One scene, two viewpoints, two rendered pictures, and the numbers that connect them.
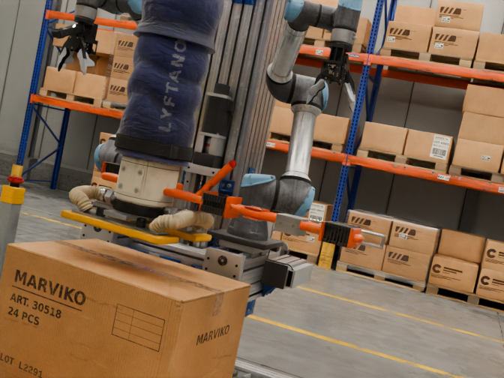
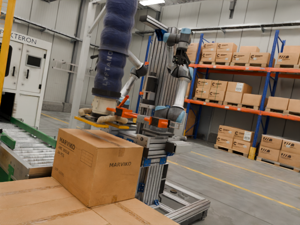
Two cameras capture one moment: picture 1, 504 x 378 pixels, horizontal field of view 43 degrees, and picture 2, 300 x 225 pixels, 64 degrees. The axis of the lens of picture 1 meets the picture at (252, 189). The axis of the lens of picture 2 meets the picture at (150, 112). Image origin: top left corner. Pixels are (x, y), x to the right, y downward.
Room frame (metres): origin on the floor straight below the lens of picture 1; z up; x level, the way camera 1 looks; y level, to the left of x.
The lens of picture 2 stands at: (0.23, -0.69, 1.30)
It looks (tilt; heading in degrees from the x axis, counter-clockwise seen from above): 3 degrees down; 21
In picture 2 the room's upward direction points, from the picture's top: 10 degrees clockwise
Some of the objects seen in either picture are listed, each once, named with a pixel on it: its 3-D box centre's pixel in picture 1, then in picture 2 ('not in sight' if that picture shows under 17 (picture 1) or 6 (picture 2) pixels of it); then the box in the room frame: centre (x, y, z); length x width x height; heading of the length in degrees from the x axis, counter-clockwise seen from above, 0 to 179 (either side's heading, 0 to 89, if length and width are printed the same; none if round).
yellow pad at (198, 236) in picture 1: (157, 220); (111, 121); (1.93, 0.26, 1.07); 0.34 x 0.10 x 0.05; 65
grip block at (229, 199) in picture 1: (220, 204); (123, 112); (1.74, 0.08, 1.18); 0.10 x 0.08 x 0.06; 155
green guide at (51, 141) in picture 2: not in sight; (33, 129); (2.80, 1.95, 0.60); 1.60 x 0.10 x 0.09; 68
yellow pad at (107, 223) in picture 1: (119, 221); (90, 119); (1.76, 0.34, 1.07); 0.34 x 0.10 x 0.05; 65
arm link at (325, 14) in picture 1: (334, 19); (184, 39); (2.10, -0.16, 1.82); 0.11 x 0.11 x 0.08; 7
